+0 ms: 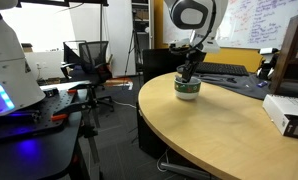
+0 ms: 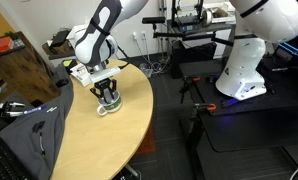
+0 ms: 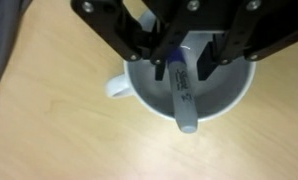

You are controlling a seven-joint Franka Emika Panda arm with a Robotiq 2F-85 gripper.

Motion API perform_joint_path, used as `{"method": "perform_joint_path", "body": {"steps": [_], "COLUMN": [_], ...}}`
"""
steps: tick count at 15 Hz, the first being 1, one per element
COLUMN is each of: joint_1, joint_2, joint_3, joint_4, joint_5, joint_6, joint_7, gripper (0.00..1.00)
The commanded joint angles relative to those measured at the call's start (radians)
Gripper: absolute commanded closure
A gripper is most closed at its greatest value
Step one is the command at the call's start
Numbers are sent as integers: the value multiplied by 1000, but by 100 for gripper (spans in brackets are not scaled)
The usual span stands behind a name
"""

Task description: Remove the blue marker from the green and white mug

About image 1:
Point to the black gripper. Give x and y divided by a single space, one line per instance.
193 55

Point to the green and white mug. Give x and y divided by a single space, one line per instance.
187 90

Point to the black computer tower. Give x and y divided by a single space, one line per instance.
159 65

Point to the black computer keyboard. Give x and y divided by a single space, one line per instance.
222 68

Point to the dark grey cloth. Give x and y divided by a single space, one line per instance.
235 85

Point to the white storage shelf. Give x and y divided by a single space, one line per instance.
141 20

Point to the small blue object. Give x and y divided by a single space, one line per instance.
262 84

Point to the black desk device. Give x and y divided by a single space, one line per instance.
267 63

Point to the black mesh office chair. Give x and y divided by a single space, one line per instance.
94 56

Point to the whiteboard with writing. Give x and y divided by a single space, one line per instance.
262 23

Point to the grey table leg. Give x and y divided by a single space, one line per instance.
185 170

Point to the black stand with legs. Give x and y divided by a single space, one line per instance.
89 110

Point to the dark wooden shelf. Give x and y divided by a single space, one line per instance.
289 53

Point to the white cardboard box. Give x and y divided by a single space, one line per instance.
282 111

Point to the small brown cardboard box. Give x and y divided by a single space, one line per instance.
27 47

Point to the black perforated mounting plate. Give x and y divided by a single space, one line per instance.
29 116

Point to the black side table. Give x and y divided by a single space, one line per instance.
35 156

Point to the black camera tripod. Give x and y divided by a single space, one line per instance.
134 50

